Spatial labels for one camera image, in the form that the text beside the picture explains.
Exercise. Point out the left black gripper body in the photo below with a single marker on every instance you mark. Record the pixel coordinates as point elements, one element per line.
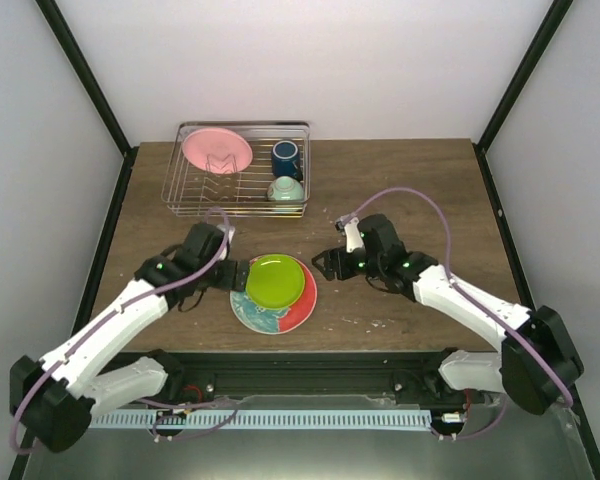
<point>227,282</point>

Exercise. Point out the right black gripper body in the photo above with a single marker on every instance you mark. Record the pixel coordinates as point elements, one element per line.
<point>346,271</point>

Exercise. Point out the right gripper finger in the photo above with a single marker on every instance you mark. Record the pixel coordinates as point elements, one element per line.
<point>323,264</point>
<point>326,253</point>

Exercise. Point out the lime green small plate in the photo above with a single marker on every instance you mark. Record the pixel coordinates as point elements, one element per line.
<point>275,281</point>

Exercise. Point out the red plate underneath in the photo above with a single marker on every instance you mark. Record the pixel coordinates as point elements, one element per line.
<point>277,321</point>

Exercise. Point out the green floral bowl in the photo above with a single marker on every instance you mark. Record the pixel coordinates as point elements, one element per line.
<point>286,191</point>

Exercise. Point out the dark blue mug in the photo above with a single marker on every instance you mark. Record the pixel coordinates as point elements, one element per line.
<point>285,160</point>

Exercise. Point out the pink plate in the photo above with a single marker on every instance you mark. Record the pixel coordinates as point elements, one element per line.
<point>217,151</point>

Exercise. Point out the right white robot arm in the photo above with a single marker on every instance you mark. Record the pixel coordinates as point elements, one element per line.
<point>470,300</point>

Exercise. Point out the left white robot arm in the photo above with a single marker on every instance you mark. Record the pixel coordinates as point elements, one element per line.
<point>57,396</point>

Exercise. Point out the light blue slotted strip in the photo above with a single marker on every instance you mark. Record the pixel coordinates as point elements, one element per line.
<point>392,420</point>

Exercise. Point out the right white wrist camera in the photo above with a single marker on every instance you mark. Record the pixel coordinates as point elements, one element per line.
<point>348,226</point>

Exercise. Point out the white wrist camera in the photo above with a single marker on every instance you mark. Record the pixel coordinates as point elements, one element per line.
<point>229,230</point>
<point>348,226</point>

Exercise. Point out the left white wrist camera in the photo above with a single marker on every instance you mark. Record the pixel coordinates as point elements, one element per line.
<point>229,230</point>

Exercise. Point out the wire dish rack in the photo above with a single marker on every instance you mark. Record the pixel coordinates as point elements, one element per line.
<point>189,191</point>

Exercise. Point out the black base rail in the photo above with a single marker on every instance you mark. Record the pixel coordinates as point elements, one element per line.
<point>425,379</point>

